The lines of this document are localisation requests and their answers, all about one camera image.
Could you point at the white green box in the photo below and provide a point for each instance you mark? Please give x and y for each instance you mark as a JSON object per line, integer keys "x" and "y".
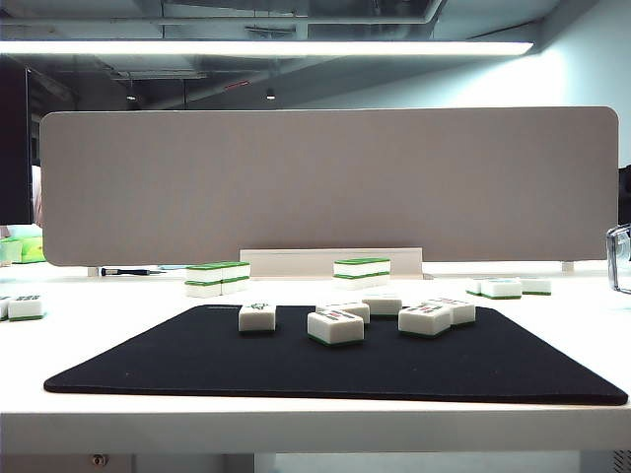
{"x": 10, "y": 251}

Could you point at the long ceiling light strip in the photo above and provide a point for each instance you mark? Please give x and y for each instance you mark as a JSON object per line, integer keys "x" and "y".
{"x": 296, "y": 47}

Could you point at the dark cabinet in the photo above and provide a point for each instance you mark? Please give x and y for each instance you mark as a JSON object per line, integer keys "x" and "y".
{"x": 15, "y": 148}

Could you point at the yellow green package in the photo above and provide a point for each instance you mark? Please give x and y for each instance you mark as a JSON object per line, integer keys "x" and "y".
{"x": 32, "y": 251}

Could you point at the clear plastic container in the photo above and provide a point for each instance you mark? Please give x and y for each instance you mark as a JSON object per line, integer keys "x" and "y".
{"x": 610, "y": 246}

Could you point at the black fabric mat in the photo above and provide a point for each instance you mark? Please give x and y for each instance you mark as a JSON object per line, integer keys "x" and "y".
{"x": 296, "y": 369}

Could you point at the bird print mahjong tile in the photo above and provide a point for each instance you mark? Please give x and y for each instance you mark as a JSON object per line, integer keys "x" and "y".
{"x": 256, "y": 321}

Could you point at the white divider base cover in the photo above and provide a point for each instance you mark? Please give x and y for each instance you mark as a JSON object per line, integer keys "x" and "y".
{"x": 296, "y": 261}

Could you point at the grey fabric desk divider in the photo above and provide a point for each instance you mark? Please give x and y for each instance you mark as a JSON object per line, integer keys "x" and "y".
{"x": 345, "y": 187}

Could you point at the white divider foot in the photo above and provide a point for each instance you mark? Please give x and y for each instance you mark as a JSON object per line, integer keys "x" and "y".
{"x": 92, "y": 272}
{"x": 568, "y": 266}

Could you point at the metal table bolt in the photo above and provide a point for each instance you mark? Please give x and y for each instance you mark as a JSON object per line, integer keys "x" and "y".
{"x": 97, "y": 460}

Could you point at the grey vented panel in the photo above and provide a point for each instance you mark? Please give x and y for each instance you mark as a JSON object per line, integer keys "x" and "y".
{"x": 622, "y": 460}

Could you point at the black blue screwdriver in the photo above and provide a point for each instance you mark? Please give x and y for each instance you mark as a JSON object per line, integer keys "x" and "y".
{"x": 123, "y": 271}

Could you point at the black background object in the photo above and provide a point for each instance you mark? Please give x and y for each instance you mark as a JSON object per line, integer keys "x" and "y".
{"x": 626, "y": 197}

